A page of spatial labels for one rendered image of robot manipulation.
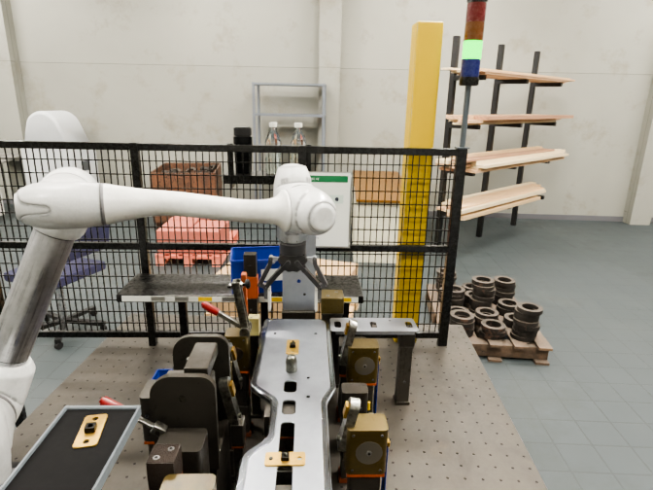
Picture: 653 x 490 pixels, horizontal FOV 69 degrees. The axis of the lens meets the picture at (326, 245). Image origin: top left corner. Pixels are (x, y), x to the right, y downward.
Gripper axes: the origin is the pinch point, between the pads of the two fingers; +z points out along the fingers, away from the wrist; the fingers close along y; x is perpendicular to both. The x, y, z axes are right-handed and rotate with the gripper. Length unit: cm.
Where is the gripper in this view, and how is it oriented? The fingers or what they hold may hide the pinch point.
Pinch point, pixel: (292, 305)
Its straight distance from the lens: 140.3
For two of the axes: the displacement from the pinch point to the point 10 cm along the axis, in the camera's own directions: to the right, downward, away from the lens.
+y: 10.0, 0.1, 0.4
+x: -0.4, -2.9, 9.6
